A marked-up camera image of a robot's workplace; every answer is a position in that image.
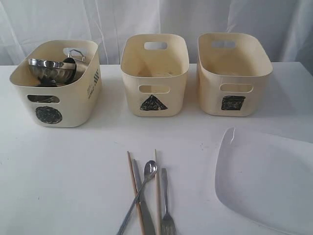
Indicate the long steel spoon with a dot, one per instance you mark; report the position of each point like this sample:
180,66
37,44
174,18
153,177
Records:
150,170

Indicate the steel mug with folding handle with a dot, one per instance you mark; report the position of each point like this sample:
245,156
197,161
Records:
80,65

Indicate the steel fork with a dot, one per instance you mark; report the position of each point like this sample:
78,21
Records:
167,223

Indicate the large stainless steel bowl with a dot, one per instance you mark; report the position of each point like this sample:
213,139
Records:
59,73

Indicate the small steel cup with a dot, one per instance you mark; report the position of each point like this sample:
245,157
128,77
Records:
44,98

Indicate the cream bin with triangle mark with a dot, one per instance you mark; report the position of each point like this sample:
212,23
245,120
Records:
154,71

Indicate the right wooden chopstick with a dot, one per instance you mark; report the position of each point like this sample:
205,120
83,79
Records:
158,196

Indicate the wooden chopstick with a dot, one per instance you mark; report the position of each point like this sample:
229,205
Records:
158,196
138,208

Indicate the cream bin with circle mark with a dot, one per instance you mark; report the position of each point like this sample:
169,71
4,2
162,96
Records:
77,99

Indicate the cream bin with square mark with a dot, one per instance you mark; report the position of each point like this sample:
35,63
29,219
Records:
233,70

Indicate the steel table knife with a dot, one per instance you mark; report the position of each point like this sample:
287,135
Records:
146,218

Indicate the left wooden chopstick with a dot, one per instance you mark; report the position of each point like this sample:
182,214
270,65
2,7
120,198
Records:
138,208

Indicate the white rectangular plate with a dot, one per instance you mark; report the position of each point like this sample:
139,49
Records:
267,179

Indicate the white backdrop curtain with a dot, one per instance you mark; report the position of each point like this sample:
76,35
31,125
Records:
284,27

